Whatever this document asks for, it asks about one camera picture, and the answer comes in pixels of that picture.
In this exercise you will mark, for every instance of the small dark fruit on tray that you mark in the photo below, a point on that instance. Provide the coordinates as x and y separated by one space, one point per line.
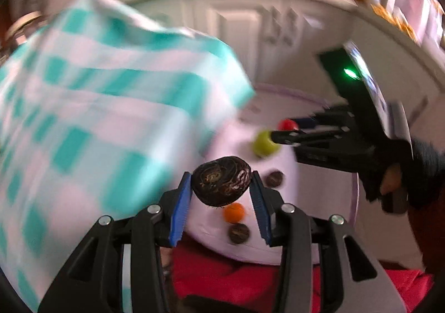
275 179

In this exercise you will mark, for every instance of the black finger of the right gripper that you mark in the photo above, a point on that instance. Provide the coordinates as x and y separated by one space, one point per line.
337 116
300 137

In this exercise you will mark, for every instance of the white cabinet door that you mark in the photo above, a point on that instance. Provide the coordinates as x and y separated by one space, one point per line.
264 34

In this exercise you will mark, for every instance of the steel pot with white lid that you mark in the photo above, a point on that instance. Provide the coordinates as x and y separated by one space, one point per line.
21 30

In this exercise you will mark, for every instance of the teal white checkered tablecloth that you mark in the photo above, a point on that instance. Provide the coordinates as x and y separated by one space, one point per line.
102 111

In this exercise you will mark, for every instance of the right gloved hand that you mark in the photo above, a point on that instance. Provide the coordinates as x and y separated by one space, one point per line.
414 182

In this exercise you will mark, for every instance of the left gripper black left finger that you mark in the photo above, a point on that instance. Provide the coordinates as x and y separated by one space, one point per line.
91 280

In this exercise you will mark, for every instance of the dark brown wrinkled fruit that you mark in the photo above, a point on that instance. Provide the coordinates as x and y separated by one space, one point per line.
221 182

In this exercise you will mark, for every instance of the orange mandarin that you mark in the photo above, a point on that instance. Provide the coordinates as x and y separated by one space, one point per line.
234 213

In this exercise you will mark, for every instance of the large green apple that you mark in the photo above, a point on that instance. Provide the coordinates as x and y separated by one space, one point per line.
263 146

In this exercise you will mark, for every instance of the small red tomato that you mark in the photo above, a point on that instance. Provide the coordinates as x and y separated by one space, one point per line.
288 125

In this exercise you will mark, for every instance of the round white tray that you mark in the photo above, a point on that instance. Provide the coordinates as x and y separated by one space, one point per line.
317 191

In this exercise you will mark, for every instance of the dark wrinkled fruit on tray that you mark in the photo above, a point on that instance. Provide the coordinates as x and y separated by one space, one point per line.
238 233

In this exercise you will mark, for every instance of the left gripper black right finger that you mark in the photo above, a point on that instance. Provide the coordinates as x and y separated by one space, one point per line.
351 279

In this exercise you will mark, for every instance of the red cloth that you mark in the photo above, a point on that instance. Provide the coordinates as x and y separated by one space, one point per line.
198 271

